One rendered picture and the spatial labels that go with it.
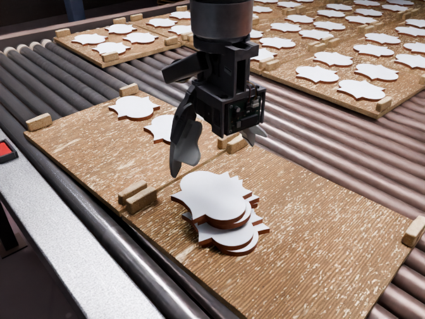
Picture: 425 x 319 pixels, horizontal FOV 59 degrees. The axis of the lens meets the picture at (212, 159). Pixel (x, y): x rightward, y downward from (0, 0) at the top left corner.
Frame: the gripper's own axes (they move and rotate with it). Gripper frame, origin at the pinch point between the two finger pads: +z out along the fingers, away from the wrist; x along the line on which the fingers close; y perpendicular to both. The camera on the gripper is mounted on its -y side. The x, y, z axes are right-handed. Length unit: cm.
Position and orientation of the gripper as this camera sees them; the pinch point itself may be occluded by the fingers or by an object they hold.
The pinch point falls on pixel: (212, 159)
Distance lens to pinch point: 58.9
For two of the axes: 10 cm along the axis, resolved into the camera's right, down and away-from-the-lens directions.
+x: 8.2, -3.3, 4.7
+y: 5.7, 4.6, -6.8
